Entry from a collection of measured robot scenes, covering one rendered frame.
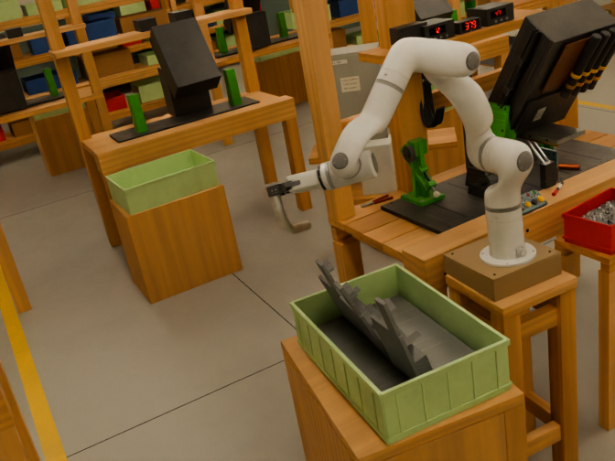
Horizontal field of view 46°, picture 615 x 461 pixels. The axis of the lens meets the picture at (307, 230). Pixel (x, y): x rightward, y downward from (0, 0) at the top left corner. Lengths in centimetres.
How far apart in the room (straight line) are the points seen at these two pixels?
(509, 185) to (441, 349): 58
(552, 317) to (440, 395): 73
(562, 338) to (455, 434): 73
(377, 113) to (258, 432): 183
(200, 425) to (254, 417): 26
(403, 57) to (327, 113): 93
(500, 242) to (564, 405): 70
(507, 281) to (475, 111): 58
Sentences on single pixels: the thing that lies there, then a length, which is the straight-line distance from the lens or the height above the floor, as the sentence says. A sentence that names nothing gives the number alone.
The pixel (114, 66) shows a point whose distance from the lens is 952.
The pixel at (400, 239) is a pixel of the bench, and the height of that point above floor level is 88.
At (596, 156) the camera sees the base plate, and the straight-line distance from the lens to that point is 354.
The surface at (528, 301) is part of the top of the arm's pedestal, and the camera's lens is 250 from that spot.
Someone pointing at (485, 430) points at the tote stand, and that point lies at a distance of 216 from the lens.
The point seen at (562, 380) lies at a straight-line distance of 279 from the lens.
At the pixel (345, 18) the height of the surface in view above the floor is 68.
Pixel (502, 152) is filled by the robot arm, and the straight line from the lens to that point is 236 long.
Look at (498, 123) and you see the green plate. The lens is 313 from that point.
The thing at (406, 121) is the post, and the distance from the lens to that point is 323.
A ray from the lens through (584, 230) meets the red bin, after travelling 289.
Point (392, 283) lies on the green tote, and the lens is 255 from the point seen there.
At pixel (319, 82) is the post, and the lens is 296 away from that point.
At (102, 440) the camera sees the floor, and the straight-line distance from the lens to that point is 372.
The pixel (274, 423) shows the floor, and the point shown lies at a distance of 346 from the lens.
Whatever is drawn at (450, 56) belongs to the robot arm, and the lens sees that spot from 216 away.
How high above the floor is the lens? 212
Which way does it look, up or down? 23 degrees down
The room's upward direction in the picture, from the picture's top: 10 degrees counter-clockwise
